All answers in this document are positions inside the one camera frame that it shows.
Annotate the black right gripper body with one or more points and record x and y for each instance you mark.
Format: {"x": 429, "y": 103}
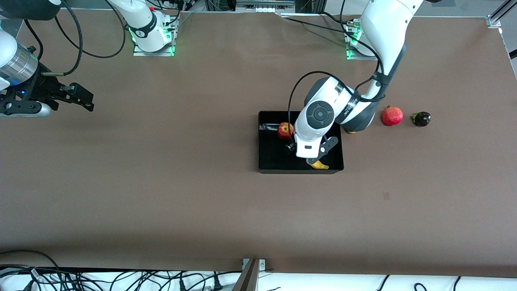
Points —
{"x": 43, "y": 89}

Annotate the yellow banana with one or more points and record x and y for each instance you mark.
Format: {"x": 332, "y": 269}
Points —
{"x": 323, "y": 165}

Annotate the red yellow apple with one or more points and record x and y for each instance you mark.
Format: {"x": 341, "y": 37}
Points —
{"x": 284, "y": 130}

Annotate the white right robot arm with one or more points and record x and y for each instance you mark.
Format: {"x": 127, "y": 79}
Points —
{"x": 139, "y": 16}

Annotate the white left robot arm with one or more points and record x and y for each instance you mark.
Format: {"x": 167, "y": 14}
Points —
{"x": 387, "y": 24}

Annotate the black rectangular plastic box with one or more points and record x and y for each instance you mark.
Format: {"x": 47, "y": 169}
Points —
{"x": 274, "y": 157}

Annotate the red pomegranate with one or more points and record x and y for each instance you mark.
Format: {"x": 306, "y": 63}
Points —
{"x": 392, "y": 116}

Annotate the dark purple eggplant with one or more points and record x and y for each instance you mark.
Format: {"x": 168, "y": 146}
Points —
{"x": 422, "y": 119}

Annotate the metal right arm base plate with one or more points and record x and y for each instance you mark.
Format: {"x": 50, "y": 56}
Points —
{"x": 155, "y": 53}

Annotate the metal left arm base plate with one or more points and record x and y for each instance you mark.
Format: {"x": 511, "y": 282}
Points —
{"x": 351, "y": 54}

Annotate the aluminium profile with bracket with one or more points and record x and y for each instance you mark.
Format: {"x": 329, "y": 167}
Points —
{"x": 248, "y": 279}

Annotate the aluminium rail fixture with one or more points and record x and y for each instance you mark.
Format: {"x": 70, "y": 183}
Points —
{"x": 264, "y": 5}

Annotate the aluminium corner frame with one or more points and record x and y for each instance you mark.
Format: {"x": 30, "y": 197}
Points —
{"x": 494, "y": 18}

